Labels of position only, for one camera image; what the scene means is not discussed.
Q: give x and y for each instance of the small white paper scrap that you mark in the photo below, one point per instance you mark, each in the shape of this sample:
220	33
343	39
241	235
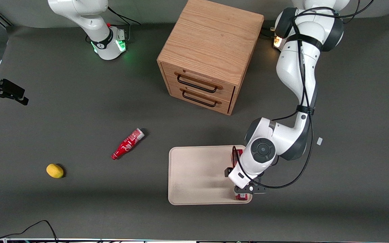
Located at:
319	141

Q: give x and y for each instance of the yellow lemon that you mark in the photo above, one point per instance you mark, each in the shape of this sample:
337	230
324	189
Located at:
54	170

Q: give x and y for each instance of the cream rectangular tray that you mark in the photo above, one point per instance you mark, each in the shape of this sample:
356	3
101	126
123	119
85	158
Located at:
198	175

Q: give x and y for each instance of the red tartan cookie box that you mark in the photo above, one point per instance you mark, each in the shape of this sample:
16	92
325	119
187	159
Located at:
241	197

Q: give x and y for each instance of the oak wooden drawer cabinet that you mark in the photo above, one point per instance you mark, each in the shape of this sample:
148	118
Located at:
211	37

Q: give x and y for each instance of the red plastic soda bottle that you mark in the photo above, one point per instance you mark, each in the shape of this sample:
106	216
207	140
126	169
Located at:
127	144

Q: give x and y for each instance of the grey table mat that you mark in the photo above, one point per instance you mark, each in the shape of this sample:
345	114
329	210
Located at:
79	202

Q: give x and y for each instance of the wooden drawer front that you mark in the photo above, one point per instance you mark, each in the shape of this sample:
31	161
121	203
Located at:
228	91
176	91

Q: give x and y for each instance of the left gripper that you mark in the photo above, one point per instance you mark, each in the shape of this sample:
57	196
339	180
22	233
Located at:
227	172

